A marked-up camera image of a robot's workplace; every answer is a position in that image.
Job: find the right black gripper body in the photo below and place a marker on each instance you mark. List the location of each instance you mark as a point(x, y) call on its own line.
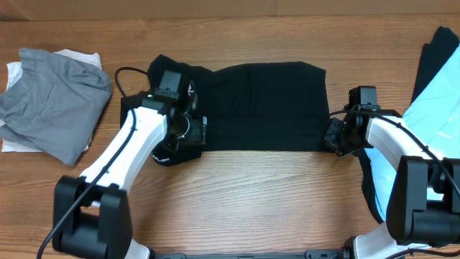
point(333, 135)

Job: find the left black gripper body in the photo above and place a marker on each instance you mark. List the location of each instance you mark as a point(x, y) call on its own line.
point(196, 131)

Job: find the black Sydrogen garment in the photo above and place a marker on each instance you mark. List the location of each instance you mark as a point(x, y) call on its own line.
point(259, 106)

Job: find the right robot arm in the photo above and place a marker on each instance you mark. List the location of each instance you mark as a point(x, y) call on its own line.
point(423, 210)

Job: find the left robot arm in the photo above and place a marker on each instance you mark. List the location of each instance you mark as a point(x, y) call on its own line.
point(92, 218)

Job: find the light blue garment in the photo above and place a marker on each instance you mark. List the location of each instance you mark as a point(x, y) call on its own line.
point(434, 118)

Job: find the black garment under blue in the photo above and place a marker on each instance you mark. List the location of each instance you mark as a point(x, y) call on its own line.
point(433, 56)

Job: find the grey folded garment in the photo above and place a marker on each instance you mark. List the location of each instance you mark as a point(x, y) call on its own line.
point(56, 104)

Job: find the white folded garment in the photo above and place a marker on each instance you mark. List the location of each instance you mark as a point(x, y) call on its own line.
point(15, 73)

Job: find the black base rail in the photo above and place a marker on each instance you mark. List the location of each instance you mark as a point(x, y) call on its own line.
point(248, 254)

